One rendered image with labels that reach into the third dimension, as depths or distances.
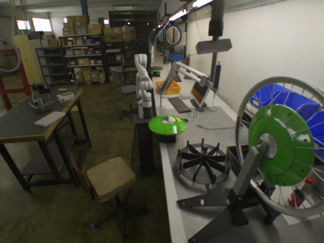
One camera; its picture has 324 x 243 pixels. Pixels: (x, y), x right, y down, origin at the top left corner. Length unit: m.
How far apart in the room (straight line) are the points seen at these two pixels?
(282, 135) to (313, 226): 0.63
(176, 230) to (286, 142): 0.61
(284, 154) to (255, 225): 0.47
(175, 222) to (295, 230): 0.60
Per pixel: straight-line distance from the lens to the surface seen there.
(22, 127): 1.96
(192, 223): 0.92
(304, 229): 1.13
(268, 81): 0.73
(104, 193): 1.44
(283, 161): 0.68
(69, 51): 7.01
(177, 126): 1.25
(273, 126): 0.68
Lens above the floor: 1.72
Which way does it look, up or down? 29 degrees down
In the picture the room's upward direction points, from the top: straight up
